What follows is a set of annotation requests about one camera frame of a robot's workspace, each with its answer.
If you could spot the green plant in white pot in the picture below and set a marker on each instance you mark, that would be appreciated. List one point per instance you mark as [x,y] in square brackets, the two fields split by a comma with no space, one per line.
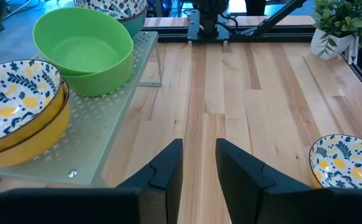
[339,21]

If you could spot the pale green perforated metal rack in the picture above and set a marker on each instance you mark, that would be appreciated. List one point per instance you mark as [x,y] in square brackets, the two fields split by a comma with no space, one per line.
[96,124]

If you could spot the white frame bracket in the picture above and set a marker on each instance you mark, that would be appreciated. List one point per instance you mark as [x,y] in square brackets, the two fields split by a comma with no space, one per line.
[352,51]

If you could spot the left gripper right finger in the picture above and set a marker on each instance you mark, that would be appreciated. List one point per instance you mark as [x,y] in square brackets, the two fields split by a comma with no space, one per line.
[252,193]

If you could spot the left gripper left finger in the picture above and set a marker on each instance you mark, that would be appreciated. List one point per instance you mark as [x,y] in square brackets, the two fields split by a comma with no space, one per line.
[160,186]

